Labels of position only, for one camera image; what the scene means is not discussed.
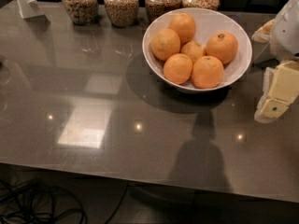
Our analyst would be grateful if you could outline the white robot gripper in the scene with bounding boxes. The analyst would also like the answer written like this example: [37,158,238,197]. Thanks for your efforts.
[251,0,299,123]

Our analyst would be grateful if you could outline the white ceramic bowl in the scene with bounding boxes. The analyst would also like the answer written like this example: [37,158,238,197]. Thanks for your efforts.
[142,7,252,93]

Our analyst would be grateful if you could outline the orange at bowl back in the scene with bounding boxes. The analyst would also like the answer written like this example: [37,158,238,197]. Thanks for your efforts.
[169,13,196,44]

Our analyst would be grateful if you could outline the small orange in centre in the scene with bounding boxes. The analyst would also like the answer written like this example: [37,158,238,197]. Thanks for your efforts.
[180,40,206,63]

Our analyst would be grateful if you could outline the glass jar dark seeds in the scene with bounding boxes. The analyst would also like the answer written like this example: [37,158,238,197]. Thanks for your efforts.
[145,0,181,22]

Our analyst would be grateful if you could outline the glass jar of grains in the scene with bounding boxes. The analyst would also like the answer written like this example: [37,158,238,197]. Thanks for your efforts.
[104,0,139,28]

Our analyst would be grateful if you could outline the glass jar of nuts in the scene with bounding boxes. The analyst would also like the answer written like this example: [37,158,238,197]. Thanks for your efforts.
[62,0,98,25]

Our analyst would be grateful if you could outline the white stand at left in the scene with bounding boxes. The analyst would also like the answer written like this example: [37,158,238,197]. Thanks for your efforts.
[17,0,44,19]

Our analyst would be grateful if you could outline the black cables on floor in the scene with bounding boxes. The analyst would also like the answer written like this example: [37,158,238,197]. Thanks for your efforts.
[0,178,130,224]

